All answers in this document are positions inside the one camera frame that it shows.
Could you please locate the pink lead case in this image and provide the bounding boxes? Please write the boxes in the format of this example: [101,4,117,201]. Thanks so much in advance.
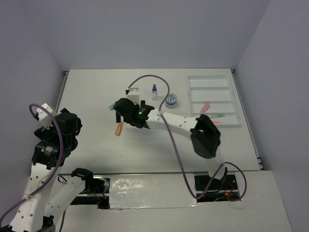
[200,103,211,113]

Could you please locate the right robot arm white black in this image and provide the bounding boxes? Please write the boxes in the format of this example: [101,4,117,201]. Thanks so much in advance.
[113,98,227,189]

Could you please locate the blue lead case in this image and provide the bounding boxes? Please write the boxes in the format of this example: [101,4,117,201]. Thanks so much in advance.
[109,103,115,111]

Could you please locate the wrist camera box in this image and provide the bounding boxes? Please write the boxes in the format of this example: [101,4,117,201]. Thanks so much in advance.
[126,87,140,104]
[36,103,57,129]

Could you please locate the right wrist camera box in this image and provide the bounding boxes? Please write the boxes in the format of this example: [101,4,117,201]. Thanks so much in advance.
[126,87,140,104]

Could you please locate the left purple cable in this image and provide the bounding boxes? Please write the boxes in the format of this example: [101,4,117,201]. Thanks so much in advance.
[0,103,67,232]

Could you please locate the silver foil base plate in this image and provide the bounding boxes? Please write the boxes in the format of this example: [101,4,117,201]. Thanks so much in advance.
[109,174,197,209]

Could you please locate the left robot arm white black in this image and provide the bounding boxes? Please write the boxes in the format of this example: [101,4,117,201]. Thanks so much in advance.
[7,103,95,232]

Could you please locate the blue round jar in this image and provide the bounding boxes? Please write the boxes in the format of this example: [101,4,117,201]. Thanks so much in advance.
[165,93,177,109]

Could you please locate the small clear spray bottle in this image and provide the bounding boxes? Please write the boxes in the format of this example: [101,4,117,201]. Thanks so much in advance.
[152,84,157,101]

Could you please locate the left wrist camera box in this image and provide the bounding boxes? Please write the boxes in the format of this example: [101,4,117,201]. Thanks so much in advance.
[36,103,57,129]

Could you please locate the white compartment tray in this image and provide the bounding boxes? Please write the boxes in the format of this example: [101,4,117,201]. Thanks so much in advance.
[187,75,241,128]

